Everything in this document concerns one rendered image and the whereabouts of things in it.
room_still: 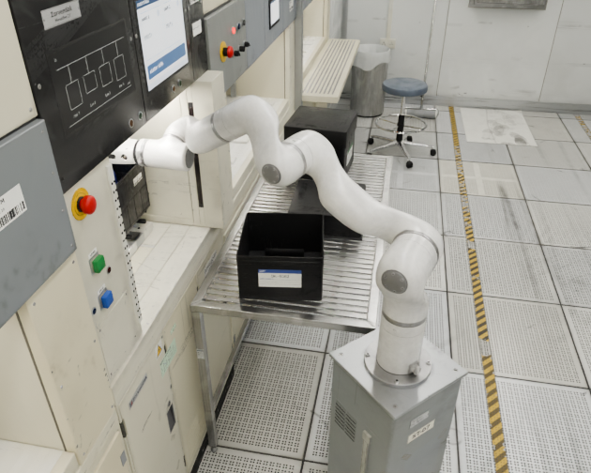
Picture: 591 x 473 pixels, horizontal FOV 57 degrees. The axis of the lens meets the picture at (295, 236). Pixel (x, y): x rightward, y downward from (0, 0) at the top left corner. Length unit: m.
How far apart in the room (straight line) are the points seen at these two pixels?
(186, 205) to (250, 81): 1.46
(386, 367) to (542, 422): 1.20
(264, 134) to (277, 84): 1.90
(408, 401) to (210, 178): 0.96
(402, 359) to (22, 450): 0.94
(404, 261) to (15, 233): 0.80
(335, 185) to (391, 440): 0.70
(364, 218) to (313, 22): 3.45
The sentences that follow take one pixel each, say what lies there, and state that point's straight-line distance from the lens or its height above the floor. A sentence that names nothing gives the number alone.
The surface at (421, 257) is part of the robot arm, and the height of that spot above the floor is 1.17.
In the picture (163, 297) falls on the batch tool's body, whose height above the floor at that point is 0.87.
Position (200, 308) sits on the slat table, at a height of 0.75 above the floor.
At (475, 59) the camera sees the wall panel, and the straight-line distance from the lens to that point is 5.90.
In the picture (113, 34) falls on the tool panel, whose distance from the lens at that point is 1.31.
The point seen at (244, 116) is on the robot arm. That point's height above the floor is 1.42.
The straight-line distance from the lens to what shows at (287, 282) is 1.76.
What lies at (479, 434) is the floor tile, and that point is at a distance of 2.51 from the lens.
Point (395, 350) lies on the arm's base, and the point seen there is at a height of 0.86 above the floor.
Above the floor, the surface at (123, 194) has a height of 1.10.
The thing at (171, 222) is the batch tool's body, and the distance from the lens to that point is 2.04.
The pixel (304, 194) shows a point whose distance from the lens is 2.20.
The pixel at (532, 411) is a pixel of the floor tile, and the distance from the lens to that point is 2.67.
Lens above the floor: 1.90
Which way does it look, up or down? 33 degrees down
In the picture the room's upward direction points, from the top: straight up
